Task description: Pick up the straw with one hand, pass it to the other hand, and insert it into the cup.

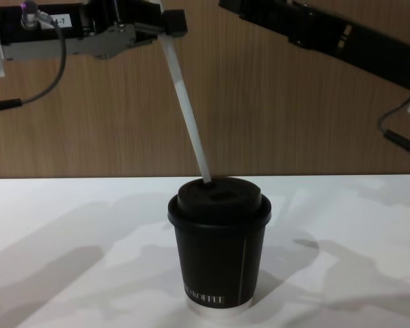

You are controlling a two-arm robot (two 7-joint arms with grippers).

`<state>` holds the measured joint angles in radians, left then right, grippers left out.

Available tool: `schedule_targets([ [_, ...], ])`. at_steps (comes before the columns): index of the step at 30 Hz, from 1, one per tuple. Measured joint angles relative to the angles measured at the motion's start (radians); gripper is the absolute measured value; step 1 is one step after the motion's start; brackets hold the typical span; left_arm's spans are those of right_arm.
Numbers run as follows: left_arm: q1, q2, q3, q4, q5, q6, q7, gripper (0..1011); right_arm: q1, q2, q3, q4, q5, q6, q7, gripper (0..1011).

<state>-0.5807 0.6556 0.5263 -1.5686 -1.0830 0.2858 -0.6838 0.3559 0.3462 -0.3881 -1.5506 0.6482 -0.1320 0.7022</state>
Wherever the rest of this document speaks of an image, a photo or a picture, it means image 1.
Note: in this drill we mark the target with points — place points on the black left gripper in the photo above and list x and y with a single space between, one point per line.
51 32

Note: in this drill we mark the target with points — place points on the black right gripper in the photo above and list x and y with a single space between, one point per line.
362 44

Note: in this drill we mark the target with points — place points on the white drinking straw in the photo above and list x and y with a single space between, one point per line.
188 112

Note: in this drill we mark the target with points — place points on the black plastic cup lid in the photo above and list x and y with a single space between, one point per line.
218 205

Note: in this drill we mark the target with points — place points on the black paper coffee cup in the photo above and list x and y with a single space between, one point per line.
213 263

